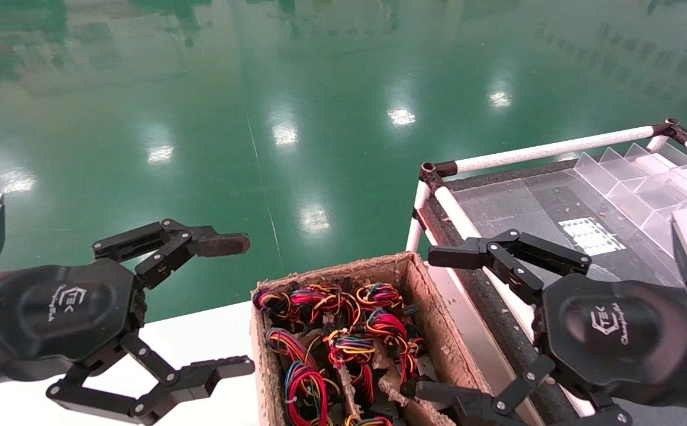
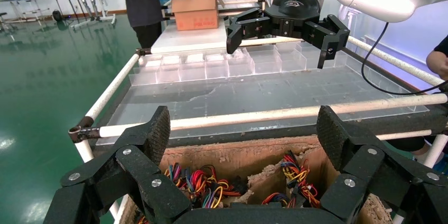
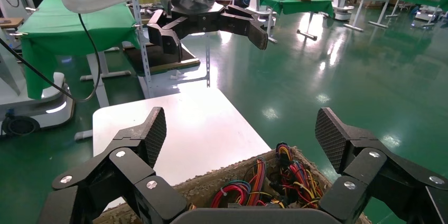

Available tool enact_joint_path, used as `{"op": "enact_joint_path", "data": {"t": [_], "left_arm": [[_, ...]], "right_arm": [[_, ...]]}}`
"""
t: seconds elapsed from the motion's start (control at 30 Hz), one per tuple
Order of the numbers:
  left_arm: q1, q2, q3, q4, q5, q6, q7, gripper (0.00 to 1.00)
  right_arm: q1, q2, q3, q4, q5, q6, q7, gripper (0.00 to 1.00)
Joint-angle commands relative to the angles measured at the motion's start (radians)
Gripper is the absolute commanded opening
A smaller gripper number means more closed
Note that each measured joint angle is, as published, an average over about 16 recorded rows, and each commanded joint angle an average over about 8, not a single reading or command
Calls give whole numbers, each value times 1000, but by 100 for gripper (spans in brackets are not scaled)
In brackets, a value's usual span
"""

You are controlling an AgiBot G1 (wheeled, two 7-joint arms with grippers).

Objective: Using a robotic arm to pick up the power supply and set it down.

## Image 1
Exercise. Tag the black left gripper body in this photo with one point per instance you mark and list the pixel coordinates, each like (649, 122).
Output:
(59, 307)

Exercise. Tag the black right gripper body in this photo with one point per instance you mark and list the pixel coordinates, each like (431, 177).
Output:
(615, 331)

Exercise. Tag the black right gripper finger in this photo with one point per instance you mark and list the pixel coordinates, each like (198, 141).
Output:
(455, 253)
(467, 408)

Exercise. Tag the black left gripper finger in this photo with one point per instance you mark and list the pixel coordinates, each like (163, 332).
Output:
(219, 244)
(195, 378)

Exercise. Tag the worn brown cardboard box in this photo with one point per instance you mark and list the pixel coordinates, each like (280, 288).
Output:
(432, 307)

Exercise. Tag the white perforated sheet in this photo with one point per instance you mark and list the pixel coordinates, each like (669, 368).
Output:
(592, 235)

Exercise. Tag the white pipe rack cart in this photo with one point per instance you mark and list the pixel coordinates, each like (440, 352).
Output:
(526, 155)

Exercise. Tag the clear acrylic divider tray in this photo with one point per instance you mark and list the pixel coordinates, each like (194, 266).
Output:
(633, 183)

